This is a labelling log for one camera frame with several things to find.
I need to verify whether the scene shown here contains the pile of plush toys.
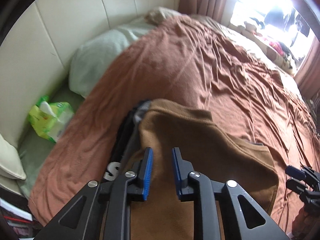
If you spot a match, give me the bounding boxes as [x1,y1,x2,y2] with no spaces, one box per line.
[240,20,299,74]

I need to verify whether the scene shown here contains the wooden window frame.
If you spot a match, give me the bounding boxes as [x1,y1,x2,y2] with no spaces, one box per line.
[295,30,320,98]

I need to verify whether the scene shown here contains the bright window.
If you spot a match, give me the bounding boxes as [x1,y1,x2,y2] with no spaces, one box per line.
[229,0,315,63]

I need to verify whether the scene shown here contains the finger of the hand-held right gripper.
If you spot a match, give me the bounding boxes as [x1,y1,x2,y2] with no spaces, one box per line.
[285,165,320,188]
[285,177,320,207]

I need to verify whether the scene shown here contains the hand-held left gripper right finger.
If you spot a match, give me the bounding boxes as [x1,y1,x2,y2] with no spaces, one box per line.
[171,147,288,240]

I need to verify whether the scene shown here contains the green tissue pack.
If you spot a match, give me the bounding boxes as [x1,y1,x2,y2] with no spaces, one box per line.
[28,94,75,143]

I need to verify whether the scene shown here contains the pale green pillow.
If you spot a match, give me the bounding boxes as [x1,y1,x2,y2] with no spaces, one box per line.
[69,21,155,98]

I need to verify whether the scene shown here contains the brown printed t-shirt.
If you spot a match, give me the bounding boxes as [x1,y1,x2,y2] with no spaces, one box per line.
[122,99,279,240]

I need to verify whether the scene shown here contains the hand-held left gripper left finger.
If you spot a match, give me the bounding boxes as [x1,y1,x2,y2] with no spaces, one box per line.
[35,147,153,240]

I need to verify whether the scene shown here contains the brown fleece blanket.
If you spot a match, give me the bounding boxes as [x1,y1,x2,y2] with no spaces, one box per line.
[27,15,320,233]

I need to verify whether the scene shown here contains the cream pillow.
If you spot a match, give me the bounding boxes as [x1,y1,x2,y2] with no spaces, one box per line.
[0,132,27,180]

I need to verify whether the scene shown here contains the stacked books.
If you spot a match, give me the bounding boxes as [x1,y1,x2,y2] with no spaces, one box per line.
[0,197,38,238]

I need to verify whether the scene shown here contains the cream leather headboard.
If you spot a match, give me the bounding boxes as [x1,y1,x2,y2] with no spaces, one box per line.
[0,0,183,150]

